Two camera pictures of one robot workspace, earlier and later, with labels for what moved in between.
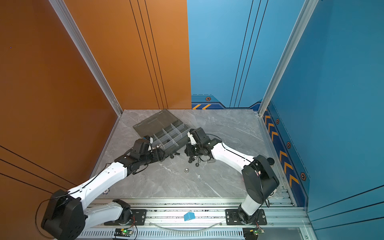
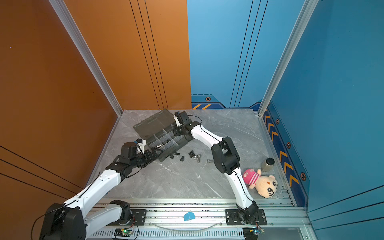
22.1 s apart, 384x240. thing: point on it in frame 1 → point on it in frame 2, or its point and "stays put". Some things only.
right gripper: [188, 152] → [175, 132]
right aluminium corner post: [304, 16] stays put
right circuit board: [252, 233] stays put
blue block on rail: [189, 216] stays put
